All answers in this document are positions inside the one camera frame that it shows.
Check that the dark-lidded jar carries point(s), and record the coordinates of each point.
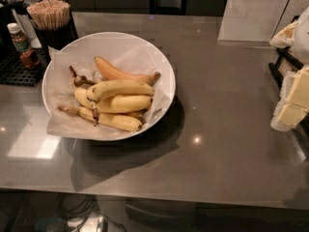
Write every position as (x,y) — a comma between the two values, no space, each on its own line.
(17,6)
(31,2)

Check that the black grid mat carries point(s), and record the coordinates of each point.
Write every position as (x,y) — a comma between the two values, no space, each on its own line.
(12,72)

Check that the orange-tinted back banana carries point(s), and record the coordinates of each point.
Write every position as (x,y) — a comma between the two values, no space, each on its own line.
(111,73)

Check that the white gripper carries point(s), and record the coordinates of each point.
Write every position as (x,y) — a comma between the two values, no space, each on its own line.
(301,40)

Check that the small dark red jar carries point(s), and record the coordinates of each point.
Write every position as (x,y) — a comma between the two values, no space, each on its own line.
(30,59)

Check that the small sauce bottle white cap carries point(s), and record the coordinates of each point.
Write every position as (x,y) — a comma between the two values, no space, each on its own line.
(19,39)

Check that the white bowl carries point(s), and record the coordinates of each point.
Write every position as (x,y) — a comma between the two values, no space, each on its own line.
(112,42)

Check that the black cup of wooden sticks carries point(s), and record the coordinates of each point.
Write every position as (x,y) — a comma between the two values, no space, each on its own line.
(54,23)

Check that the yellow banana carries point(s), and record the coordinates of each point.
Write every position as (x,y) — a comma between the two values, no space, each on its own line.
(116,104)
(110,88)
(116,121)

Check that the brown banana stem piece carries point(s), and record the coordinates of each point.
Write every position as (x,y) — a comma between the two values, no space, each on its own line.
(78,80)

